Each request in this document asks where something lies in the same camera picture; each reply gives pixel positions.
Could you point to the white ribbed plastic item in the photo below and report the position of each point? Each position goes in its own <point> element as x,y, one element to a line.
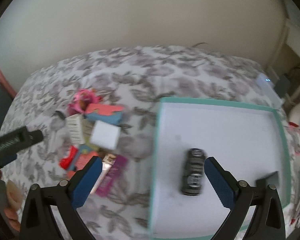
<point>75,129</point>

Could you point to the teal rimmed white box lid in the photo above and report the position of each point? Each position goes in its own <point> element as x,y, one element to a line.
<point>247,140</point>

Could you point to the magenta packet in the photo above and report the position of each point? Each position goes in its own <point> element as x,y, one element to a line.
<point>112,168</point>

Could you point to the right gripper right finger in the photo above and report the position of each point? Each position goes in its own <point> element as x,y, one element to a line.
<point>267,221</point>

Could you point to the pink doll toy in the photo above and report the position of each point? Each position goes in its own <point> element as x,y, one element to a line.
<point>82,99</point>

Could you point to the grey power adapter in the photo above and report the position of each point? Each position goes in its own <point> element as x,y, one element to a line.
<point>282,86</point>

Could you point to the red teal stapler toy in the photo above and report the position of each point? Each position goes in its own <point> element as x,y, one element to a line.
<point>82,157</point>
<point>111,114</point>

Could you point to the black toy car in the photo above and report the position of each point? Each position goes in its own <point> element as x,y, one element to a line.
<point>191,183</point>

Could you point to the floral grey white bedspread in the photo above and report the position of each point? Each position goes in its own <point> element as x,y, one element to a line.
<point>136,78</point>

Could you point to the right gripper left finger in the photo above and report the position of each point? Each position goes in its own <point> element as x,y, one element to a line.
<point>38,221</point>

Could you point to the white router box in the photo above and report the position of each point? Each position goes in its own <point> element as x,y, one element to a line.
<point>267,87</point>

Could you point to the white shelf unit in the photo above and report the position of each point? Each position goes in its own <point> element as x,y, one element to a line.
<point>290,36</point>

